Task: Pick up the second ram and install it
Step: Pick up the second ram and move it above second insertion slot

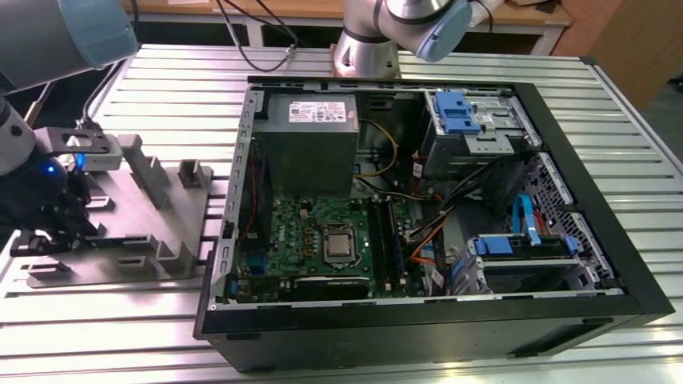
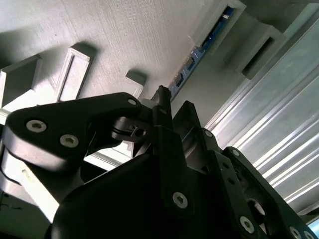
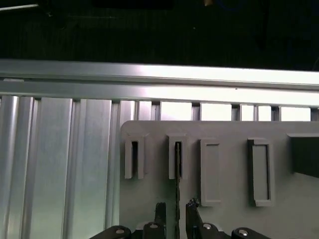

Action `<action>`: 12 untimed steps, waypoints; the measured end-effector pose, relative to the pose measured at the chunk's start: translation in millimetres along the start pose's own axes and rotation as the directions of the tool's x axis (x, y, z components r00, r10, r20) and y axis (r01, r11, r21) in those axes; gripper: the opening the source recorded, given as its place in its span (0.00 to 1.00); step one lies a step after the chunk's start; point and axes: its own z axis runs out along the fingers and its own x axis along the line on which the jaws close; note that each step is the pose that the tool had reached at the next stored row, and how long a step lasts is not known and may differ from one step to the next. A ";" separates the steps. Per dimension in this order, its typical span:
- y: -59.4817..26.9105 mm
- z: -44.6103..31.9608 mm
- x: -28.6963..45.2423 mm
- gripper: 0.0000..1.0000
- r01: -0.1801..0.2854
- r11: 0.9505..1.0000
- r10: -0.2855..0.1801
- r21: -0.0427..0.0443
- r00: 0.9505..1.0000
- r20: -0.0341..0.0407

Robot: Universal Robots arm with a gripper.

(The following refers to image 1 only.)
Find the black RAM slot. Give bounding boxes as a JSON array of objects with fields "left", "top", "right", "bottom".
[{"left": 371, "top": 195, "right": 391, "bottom": 292}]

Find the grey parts rack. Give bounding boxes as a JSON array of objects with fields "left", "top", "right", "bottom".
[{"left": 24, "top": 134, "right": 216, "bottom": 290}]

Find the black case fan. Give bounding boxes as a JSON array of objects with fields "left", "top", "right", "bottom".
[{"left": 239, "top": 135, "right": 275, "bottom": 251}]

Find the green motherboard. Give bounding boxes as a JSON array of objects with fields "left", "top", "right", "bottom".
[{"left": 227, "top": 194, "right": 428, "bottom": 301}]

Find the grey power supply unit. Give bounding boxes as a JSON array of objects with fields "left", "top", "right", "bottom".
[{"left": 249, "top": 92, "right": 360, "bottom": 199}]

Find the silver CPU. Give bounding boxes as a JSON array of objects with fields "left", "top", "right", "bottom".
[{"left": 324, "top": 233, "right": 356, "bottom": 258}]

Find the metal CPU socket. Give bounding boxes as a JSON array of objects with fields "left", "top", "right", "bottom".
[{"left": 317, "top": 222, "right": 363, "bottom": 269}]

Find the black graphics card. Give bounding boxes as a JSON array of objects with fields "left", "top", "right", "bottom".
[{"left": 291, "top": 274, "right": 371, "bottom": 302}]

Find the black open PC case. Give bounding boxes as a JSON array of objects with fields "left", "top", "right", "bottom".
[{"left": 192, "top": 74, "right": 676, "bottom": 375}]

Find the metal drive cage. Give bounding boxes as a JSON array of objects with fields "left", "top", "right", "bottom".
[{"left": 424, "top": 90, "right": 540, "bottom": 181}]

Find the blue drive carrier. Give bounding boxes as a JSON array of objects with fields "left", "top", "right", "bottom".
[{"left": 435, "top": 90, "right": 484, "bottom": 135}]

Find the hard disk in blue carrier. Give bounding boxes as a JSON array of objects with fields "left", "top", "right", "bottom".
[{"left": 468, "top": 234, "right": 583, "bottom": 266}]

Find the metal disk bay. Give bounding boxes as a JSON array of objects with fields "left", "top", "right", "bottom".
[{"left": 467, "top": 235, "right": 626, "bottom": 297}]

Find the brown wooden cabinet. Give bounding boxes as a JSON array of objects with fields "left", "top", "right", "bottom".
[{"left": 552, "top": 0, "right": 683, "bottom": 109}]

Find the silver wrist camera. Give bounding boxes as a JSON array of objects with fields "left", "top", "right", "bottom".
[{"left": 63, "top": 134, "right": 123, "bottom": 172}]

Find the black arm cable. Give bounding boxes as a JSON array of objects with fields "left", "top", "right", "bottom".
[{"left": 79, "top": 0, "right": 141, "bottom": 131}]

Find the red black twisted wire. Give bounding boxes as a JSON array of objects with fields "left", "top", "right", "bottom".
[{"left": 249, "top": 159, "right": 268, "bottom": 241}]

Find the black cable metal plug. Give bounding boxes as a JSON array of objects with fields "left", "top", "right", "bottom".
[{"left": 215, "top": 0, "right": 300, "bottom": 72}]

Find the yellow power wire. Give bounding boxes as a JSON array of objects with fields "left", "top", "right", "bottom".
[{"left": 355, "top": 119, "right": 399, "bottom": 179}]

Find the orange wire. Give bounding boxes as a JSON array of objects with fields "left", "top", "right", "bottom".
[{"left": 408, "top": 227, "right": 447, "bottom": 265}]

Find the black cable bundle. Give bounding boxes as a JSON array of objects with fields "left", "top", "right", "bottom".
[{"left": 408, "top": 154, "right": 529, "bottom": 241}]

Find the blue data wire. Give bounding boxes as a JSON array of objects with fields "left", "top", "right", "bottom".
[{"left": 511, "top": 194, "right": 543, "bottom": 246}]

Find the red power wire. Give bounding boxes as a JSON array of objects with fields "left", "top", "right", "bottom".
[{"left": 536, "top": 211, "right": 562, "bottom": 241}]

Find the wooden desk white frame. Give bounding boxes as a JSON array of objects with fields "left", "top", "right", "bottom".
[{"left": 121, "top": 0, "right": 575, "bottom": 57}]

